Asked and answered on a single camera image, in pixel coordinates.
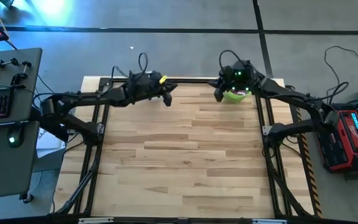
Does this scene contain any thin black floor cable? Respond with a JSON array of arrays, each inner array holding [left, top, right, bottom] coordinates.
[[323, 45, 358, 101]]

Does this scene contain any red black power station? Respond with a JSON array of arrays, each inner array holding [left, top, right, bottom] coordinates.
[[311, 107, 358, 174]]

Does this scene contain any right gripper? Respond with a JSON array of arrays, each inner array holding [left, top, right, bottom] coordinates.
[[208, 60, 257, 103]]

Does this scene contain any white box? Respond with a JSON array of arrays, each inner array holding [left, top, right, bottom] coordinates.
[[37, 124, 67, 159]]

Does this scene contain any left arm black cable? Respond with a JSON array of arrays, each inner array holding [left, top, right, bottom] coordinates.
[[109, 52, 149, 83]]

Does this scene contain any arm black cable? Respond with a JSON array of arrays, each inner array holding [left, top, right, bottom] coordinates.
[[109, 52, 149, 83], [218, 49, 350, 105]]

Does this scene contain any left wrist camera yellow tag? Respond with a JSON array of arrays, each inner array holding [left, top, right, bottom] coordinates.
[[149, 71, 168, 87]]

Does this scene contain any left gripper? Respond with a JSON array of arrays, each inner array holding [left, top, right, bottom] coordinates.
[[144, 79, 179, 107]]

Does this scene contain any silver frame hinge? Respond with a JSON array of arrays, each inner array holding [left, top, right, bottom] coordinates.
[[78, 217, 114, 224], [252, 218, 288, 224]]

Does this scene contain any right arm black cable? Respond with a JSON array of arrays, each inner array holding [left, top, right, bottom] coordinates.
[[218, 49, 350, 105]]

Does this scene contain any black desk caster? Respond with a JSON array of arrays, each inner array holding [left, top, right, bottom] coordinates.
[[19, 192, 35, 205]]

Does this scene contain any black computer mouse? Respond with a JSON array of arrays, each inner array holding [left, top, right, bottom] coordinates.
[[7, 125, 25, 148]]

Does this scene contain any green plastic halloween bucket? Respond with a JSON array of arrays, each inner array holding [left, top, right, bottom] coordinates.
[[222, 88, 253, 105]]

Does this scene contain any yellow black hazard strip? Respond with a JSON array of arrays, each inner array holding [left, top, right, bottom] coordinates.
[[286, 85, 323, 218]]

